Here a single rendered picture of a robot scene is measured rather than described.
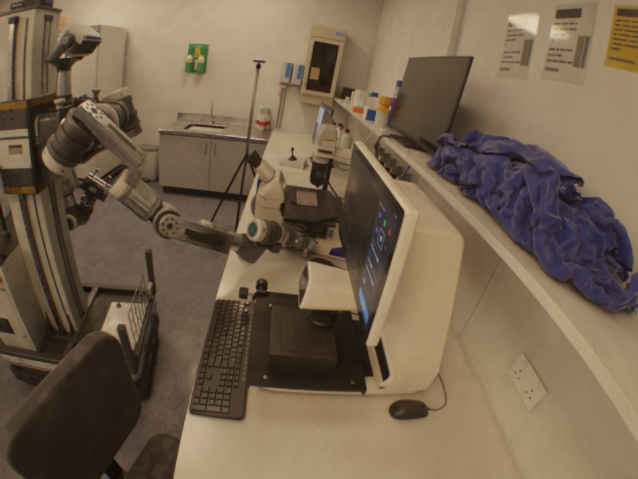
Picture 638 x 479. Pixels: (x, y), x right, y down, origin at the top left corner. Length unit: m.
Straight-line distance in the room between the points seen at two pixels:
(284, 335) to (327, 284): 0.17
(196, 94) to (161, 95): 0.47
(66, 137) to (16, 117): 0.35
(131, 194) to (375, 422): 0.93
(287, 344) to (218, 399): 0.23
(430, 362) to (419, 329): 0.14
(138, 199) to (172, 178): 2.76
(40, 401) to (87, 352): 0.15
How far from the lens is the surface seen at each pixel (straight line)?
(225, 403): 0.84
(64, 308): 1.66
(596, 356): 0.54
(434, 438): 0.94
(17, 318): 1.62
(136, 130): 1.44
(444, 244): 0.64
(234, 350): 0.95
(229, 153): 3.51
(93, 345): 0.75
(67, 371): 0.72
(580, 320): 0.60
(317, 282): 0.73
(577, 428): 0.88
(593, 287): 0.66
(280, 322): 0.84
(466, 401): 1.07
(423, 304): 0.72
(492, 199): 0.83
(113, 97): 1.42
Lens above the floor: 1.49
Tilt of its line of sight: 28 degrees down
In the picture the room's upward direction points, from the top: 12 degrees clockwise
